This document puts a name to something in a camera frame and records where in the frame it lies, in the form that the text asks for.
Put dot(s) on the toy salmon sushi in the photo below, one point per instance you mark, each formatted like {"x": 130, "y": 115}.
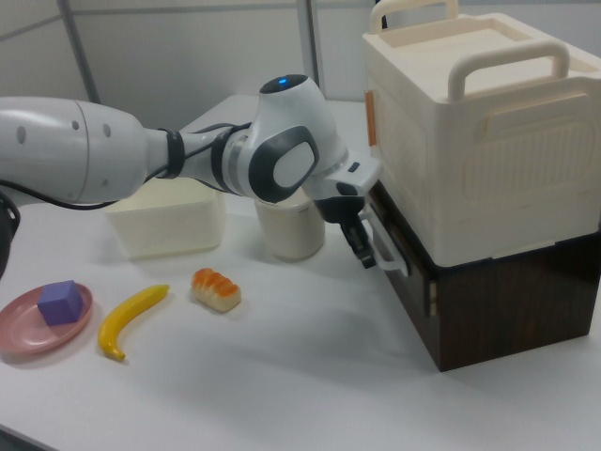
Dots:
{"x": 216, "y": 291}

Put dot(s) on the pink plate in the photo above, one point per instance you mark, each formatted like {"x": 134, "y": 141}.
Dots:
{"x": 23, "y": 329}

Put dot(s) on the purple cube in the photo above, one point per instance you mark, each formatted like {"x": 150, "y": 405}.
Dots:
{"x": 58, "y": 305}

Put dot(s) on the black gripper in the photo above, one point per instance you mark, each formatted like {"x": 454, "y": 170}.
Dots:
{"x": 340, "y": 206}

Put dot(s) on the yellow toy banana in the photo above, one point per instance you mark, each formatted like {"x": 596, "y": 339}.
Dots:
{"x": 127, "y": 312}

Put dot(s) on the small cream trash can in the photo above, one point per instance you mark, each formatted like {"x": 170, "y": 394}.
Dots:
{"x": 291, "y": 230}

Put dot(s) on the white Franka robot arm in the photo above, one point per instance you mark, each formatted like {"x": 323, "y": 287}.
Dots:
{"x": 94, "y": 150}

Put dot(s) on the cream plastic storage box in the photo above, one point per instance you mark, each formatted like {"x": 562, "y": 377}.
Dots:
{"x": 493, "y": 164}

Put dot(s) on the white plastic rectangular bin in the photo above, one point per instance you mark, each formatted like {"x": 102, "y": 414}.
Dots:
{"x": 164, "y": 225}

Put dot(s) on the dark wood drawer cabinet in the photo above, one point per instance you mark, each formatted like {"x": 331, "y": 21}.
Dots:
{"x": 507, "y": 310}

